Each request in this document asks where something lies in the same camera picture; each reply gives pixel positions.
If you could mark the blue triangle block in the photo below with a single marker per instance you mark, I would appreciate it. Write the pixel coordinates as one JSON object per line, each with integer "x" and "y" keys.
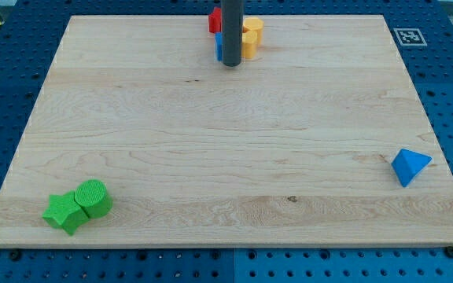
{"x": 408, "y": 164}

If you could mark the grey cylindrical pointer rod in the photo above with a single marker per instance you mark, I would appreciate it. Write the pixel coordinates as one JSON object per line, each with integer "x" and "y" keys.
{"x": 232, "y": 13}

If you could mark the black screw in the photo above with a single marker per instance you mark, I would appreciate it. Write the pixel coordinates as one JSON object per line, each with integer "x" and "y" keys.
{"x": 448, "y": 251}
{"x": 15, "y": 255}

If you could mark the green cylinder block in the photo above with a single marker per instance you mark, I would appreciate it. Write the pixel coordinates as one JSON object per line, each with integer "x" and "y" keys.
{"x": 93, "y": 197}

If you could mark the green star block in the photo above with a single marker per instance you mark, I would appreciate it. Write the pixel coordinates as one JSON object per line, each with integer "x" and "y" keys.
{"x": 63, "y": 212}

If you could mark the wooden board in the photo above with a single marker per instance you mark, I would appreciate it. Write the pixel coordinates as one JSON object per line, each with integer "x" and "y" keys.
{"x": 292, "y": 148}

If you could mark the white fiducial marker tag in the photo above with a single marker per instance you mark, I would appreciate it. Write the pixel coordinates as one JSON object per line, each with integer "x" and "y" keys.
{"x": 410, "y": 37}

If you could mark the yellow hexagon block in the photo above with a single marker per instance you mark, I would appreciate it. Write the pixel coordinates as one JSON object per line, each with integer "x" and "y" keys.
{"x": 254, "y": 24}

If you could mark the blue block behind rod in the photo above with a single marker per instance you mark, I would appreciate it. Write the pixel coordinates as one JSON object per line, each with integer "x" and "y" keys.
{"x": 218, "y": 46}

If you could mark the yellow block front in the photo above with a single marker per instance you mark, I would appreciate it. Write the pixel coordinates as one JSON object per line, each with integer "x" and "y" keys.
{"x": 249, "y": 42}

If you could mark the black screw left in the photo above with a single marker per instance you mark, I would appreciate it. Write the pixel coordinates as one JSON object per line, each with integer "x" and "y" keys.
{"x": 15, "y": 255}

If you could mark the black screw right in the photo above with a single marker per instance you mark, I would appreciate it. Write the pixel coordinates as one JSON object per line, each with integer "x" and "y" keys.
{"x": 448, "y": 251}

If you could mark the red block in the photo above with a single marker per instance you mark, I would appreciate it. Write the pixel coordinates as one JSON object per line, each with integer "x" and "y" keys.
{"x": 215, "y": 20}

